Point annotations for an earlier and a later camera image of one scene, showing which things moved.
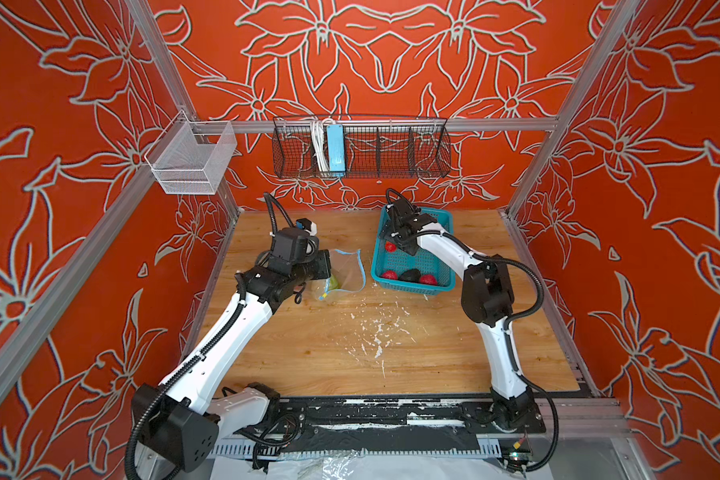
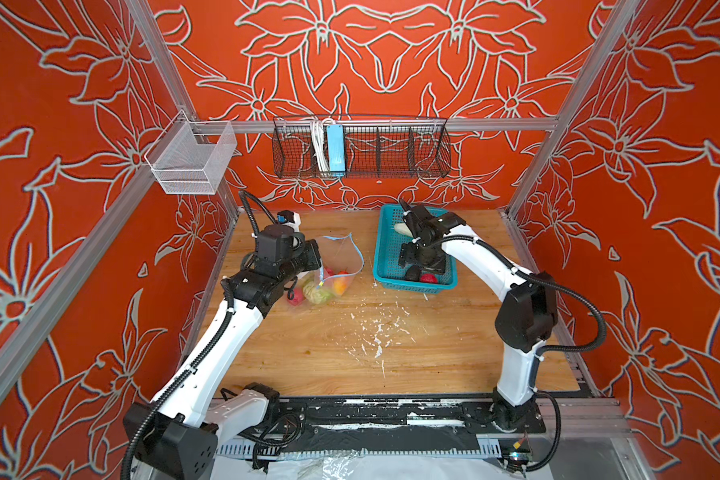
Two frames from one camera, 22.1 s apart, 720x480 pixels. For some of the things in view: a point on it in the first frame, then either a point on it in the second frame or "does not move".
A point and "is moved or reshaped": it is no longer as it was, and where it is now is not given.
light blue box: x=336 y=147 does not move
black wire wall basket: x=375 y=147 does not move
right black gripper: x=408 y=248 → x=406 y=256
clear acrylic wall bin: x=191 y=157 does not move
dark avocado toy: x=412 y=275 does not move
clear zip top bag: x=347 y=272 is moved or reshaped
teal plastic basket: x=401 y=260 does not move
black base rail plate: x=393 y=424 does not move
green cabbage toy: x=334 y=283 → x=315 y=295
